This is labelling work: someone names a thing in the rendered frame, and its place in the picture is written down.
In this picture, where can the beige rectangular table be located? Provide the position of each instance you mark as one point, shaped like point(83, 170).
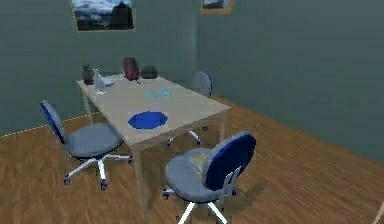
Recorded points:
point(186, 106)

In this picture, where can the blue grey office chair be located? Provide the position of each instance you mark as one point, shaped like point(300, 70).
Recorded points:
point(206, 170)
point(91, 140)
point(202, 83)

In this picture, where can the pale blue plate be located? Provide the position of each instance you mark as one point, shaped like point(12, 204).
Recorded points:
point(159, 93)

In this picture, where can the blue round plate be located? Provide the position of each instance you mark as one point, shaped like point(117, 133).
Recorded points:
point(147, 120)

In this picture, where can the dark grey rounded object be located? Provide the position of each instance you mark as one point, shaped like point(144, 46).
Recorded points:
point(149, 72)

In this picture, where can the maroon rounded object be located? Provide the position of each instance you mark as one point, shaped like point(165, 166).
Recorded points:
point(131, 69)

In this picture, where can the clear glass bottle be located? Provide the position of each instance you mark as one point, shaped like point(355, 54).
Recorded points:
point(98, 83)

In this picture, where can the wooden framed picture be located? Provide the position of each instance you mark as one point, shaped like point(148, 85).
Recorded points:
point(216, 6)

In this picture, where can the framed mountain landscape picture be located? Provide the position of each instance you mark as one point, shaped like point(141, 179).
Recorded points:
point(102, 15)

